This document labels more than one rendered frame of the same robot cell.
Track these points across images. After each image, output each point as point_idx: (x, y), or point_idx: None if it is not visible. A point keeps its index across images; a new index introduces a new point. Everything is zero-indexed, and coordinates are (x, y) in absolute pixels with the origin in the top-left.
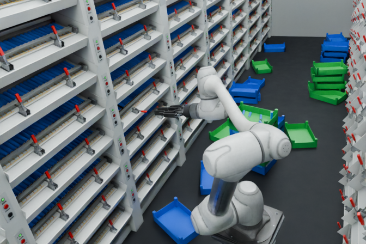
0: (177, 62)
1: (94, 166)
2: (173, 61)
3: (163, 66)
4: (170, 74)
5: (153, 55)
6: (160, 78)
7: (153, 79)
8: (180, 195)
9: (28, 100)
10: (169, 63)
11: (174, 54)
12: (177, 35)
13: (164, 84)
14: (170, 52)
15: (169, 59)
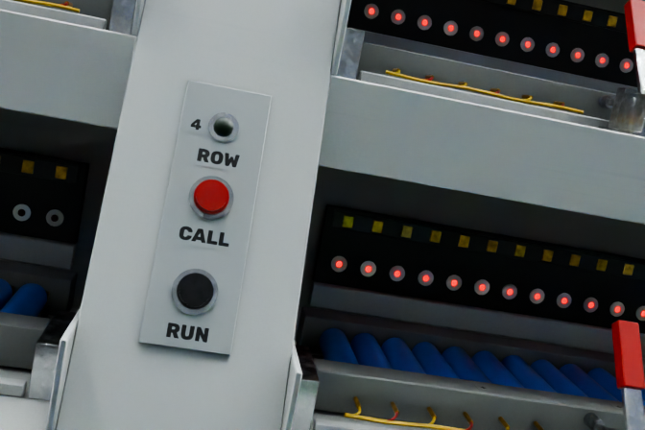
0: (621, 404)
1: None
2: (317, 165)
3: (63, 109)
4: (133, 290)
5: None
6: (58, 326)
7: (6, 307)
8: None
9: None
10: (186, 124)
11: (390, 88)
12: (628, 2)
13: (24, 409)
14: None
15: (210, 60)
